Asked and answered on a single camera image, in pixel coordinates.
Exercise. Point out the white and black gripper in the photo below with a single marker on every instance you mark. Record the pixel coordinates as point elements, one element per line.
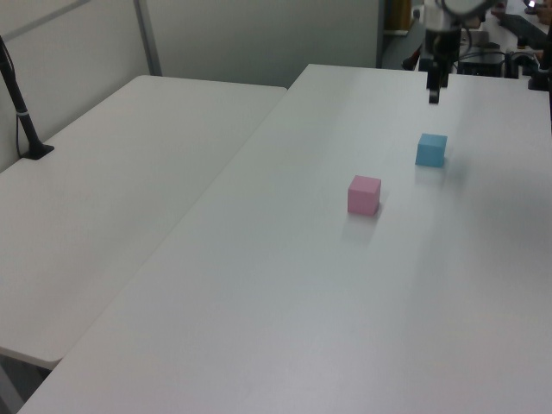
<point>440,26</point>

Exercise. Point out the blue cube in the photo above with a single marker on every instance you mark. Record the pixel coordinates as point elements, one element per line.
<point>430,152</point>

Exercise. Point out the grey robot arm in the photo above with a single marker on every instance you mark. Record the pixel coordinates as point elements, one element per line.
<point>468,6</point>

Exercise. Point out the pink cube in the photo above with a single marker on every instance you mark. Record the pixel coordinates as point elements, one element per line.
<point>363,197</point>

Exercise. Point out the slim black stand pole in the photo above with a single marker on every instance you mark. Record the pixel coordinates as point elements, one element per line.
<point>455,52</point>

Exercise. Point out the black equipment box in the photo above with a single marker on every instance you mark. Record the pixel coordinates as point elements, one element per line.
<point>481,64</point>

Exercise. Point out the yellow cabinet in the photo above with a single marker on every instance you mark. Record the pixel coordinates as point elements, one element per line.
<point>397,15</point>

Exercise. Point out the long dark desk object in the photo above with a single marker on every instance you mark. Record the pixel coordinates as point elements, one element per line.
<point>519,28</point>

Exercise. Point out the black table clamp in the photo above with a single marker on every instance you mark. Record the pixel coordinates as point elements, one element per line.
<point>539,77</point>

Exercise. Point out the white side table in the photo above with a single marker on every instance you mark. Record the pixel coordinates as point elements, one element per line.
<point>108,194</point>

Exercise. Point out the grey metal partition post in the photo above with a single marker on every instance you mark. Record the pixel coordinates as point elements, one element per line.
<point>148,39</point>

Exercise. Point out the black camera stand pole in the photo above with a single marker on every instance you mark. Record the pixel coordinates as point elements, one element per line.
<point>19,108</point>

